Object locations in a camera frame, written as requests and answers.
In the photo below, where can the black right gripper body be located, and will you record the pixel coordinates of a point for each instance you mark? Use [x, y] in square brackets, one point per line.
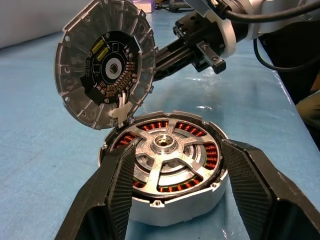
[195, 30]

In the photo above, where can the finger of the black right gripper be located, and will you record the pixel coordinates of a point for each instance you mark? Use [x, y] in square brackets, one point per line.
[172, 50]
[175, 66]

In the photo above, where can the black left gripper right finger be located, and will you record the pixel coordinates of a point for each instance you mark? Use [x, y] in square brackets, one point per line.
[262, 195]

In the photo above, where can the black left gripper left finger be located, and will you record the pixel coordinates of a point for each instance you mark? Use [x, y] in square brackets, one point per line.
[100, 200]

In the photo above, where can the round silver motor housing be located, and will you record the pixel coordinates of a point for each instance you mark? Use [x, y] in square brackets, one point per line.
[175, 210]

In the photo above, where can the silver spoked rotor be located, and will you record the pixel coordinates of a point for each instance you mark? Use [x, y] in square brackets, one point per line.
[160, 147]

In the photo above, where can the round motor lid circuit board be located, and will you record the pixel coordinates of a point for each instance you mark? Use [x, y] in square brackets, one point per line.
[75, 50]

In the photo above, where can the purple box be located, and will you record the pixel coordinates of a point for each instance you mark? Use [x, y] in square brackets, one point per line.
[146, 5]

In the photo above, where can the blue table cover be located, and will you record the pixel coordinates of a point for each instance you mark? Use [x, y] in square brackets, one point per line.
[37, 125]

